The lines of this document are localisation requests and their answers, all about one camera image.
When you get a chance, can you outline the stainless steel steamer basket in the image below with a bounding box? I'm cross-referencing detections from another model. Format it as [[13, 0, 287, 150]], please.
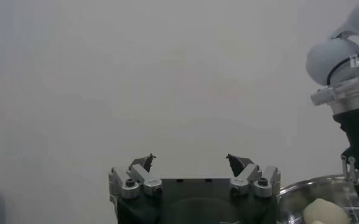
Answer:
[[278, 173, 359, 224]]

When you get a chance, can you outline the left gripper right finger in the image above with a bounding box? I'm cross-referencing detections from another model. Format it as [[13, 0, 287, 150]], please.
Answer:
[[226, 153, 282, 198]]

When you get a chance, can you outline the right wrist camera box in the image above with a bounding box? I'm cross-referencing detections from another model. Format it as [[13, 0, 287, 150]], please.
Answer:
[[310, 86, 335, 107]]

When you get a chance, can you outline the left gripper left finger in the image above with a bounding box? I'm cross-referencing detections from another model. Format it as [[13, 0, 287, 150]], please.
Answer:
[[108, 153, 163, 200]]

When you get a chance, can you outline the white steamed baozi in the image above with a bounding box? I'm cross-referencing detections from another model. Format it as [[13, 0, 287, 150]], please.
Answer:
[[302, 197, 350, 224]]

